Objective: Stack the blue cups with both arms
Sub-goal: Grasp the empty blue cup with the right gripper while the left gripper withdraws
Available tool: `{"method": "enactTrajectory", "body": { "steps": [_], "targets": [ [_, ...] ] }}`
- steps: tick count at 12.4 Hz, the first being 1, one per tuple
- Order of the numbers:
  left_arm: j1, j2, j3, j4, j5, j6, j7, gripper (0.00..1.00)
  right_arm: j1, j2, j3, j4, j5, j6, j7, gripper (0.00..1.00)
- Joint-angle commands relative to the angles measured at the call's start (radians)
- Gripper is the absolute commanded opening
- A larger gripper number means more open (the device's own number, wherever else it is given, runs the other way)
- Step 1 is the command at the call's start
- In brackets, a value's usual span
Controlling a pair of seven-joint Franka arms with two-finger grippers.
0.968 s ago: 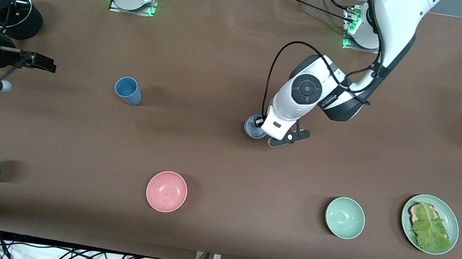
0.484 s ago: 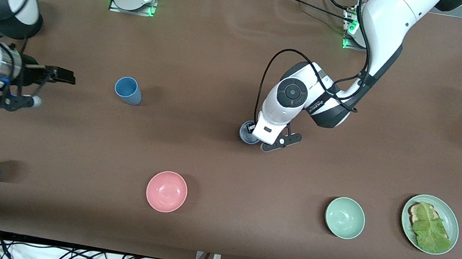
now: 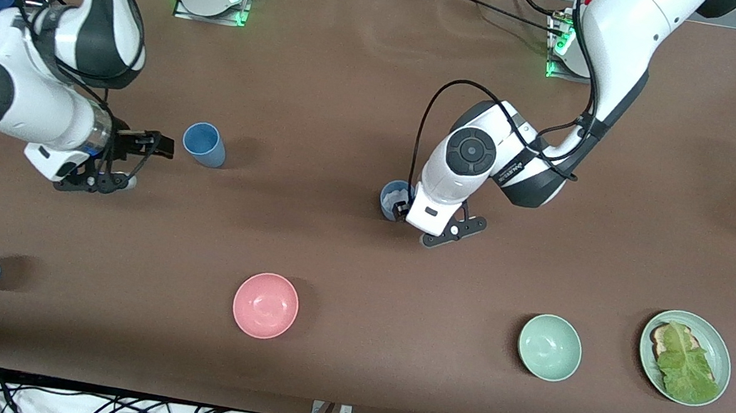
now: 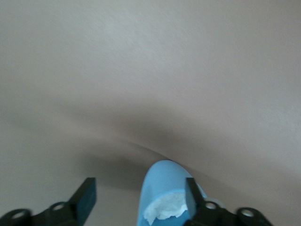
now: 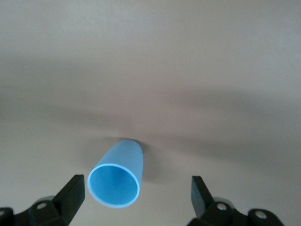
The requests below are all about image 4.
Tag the white crumpled paper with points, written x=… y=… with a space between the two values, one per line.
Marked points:
x=164 y=207

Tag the light blue plastic cup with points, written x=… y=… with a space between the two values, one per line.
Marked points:
x=162 y=179

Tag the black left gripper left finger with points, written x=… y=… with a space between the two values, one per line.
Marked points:
x=82 y=202

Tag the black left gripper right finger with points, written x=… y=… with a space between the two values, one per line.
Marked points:
x=196 y=204

